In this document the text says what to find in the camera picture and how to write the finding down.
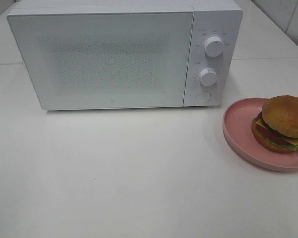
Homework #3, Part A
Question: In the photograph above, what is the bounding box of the round white door button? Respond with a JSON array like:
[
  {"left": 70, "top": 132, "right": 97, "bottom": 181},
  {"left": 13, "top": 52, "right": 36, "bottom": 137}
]
[{"left": 195, "top": 91, "right": 211, "bottom": 105}]

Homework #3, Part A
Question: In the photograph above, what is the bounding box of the white microwave door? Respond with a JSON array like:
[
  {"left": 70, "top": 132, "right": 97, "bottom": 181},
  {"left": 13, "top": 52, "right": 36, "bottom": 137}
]
[{"left": 8, "top": 12, "right": 193, "bottom": 110}]

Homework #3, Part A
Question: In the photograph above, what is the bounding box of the pink round plate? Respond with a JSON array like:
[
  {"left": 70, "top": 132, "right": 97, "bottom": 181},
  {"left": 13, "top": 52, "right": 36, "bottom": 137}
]
[{"left": 223, "top": 98, "right": 298, "bottom": 172}]

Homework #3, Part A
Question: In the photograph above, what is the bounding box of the burger with sesame-free bun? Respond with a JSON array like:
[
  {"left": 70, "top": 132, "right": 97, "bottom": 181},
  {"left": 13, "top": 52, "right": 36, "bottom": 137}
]
[{"left": 251, "top": 95, "right": 298, "bottom": 154}]

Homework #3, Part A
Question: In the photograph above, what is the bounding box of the upper white power knob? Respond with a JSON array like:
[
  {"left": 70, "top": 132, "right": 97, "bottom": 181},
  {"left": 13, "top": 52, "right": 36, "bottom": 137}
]
[{"left": 204, "top": 35, "right": 224, "bottom": 57}]

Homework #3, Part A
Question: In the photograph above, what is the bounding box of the white microwave oven body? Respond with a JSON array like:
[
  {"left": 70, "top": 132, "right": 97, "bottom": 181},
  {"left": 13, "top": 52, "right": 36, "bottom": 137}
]
[{"left": 7, "top": 0, "right": 243, "bottom": 107}]

